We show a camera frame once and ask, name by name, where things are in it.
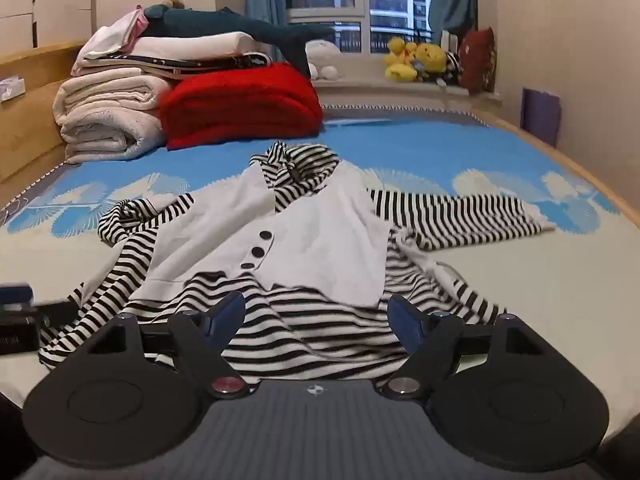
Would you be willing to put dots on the white wardrobe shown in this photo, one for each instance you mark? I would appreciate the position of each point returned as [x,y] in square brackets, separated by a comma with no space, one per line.
[45,0]

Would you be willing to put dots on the black white striped top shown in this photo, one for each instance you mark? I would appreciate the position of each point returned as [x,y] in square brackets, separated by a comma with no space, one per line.
[310,240]

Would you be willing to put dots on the wooden bed frame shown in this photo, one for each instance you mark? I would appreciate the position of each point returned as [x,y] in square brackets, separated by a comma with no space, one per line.
[560,160]

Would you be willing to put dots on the wooden headboard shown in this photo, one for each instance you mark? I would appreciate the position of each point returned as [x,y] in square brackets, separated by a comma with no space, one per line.
[30,130]

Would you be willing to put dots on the tissue pack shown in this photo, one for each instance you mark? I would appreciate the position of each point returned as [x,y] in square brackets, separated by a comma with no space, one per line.
[11,89]

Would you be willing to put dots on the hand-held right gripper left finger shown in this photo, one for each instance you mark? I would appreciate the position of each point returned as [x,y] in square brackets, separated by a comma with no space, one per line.
[226,317]

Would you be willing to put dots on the white windowsill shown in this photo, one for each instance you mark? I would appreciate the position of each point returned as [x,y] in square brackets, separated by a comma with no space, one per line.
[400,94]

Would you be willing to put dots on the purple box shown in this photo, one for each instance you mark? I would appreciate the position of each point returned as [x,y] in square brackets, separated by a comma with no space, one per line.
[541,116]

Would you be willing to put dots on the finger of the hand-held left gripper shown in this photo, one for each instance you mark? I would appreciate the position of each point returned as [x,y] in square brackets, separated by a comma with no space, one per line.
[55,314]

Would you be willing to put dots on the red folded blanket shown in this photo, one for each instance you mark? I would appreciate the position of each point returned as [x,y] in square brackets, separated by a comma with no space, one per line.
[240,102]

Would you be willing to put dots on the window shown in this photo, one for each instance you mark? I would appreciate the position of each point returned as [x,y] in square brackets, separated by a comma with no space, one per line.
[360,0]

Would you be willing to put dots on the black white striped plush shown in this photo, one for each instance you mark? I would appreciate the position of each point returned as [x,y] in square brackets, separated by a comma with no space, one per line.
[452,67]

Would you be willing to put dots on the black white patterned cloth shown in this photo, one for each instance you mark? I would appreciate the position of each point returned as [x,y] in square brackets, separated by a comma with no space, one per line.
[200,65]

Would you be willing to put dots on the yellow plush toy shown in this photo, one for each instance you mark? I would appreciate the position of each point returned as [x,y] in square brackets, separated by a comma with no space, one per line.
[400,60]
[431,60]

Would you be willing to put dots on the red patterned cushion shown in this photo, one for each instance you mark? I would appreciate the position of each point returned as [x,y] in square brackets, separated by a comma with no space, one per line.
[477,60]

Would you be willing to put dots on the white seal plush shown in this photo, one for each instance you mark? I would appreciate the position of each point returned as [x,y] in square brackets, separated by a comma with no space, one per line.
[322,57]

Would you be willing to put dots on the blue patterned bed sheet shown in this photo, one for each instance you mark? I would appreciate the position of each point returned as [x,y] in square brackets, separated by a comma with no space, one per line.
[525,280]

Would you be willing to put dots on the pink cloth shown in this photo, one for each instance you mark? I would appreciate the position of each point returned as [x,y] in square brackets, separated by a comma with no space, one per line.
[140,25]

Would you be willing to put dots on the teal shark plush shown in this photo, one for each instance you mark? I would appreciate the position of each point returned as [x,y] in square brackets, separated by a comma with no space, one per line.
[210,22]

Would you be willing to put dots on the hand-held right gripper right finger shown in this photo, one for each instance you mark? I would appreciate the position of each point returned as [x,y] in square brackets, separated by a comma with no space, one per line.
[404,321]

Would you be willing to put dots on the white folded sheet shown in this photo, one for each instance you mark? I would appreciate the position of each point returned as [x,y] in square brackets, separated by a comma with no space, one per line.
[195,44]

